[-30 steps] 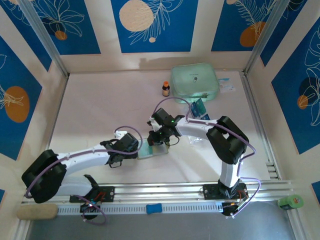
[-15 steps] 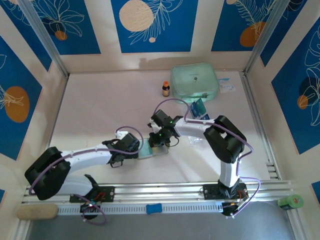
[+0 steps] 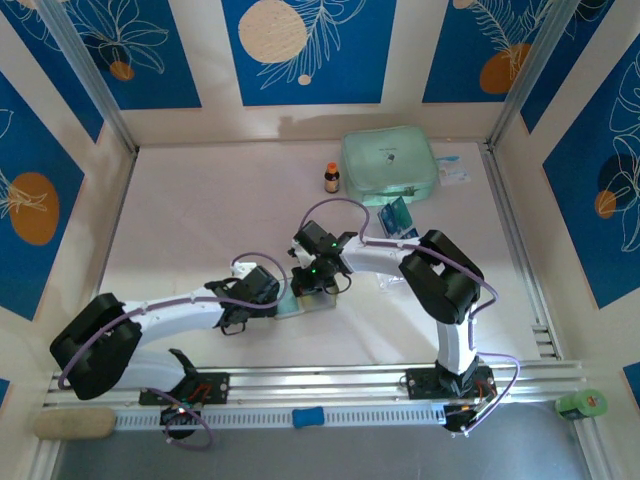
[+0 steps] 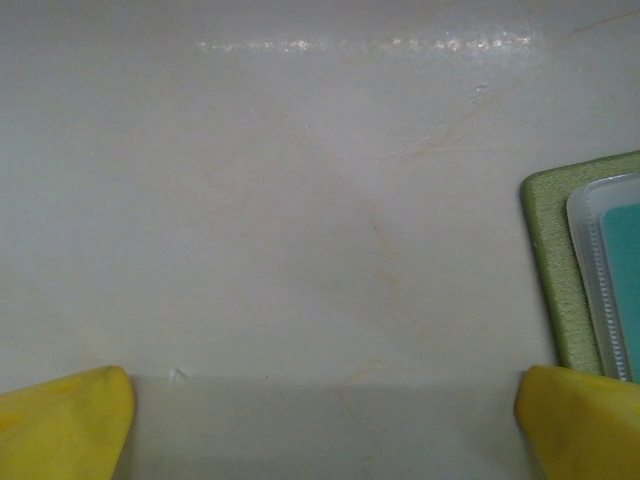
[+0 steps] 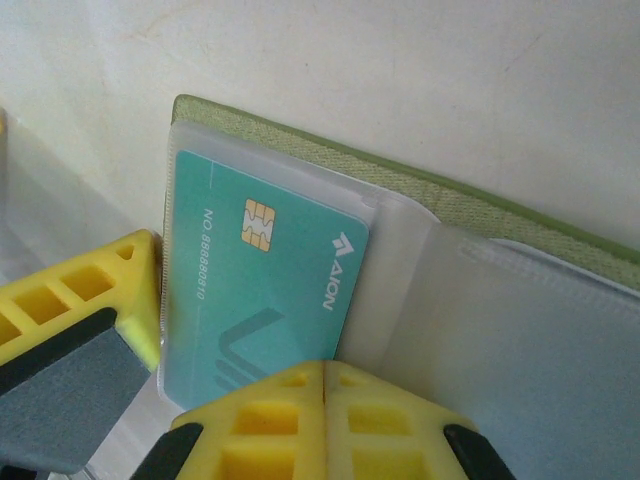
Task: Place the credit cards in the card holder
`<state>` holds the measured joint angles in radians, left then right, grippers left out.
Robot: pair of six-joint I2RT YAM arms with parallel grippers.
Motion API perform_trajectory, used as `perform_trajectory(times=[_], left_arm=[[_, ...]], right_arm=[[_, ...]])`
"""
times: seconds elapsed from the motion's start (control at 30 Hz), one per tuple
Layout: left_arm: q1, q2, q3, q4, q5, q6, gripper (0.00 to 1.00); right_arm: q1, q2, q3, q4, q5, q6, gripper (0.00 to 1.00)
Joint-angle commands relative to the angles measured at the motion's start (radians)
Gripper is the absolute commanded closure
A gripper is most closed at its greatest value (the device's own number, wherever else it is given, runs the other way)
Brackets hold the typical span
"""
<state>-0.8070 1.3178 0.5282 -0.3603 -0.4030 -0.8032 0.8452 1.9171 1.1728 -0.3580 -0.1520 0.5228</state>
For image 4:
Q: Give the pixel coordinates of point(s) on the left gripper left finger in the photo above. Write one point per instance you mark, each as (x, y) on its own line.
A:
(60, 430)

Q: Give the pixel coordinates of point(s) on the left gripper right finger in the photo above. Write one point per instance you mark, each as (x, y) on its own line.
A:
(590, 430)

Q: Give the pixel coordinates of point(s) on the green card holder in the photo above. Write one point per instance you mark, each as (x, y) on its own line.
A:
(550, 260)

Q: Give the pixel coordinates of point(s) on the teal credit card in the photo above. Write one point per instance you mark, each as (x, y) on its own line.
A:
(625, 280)

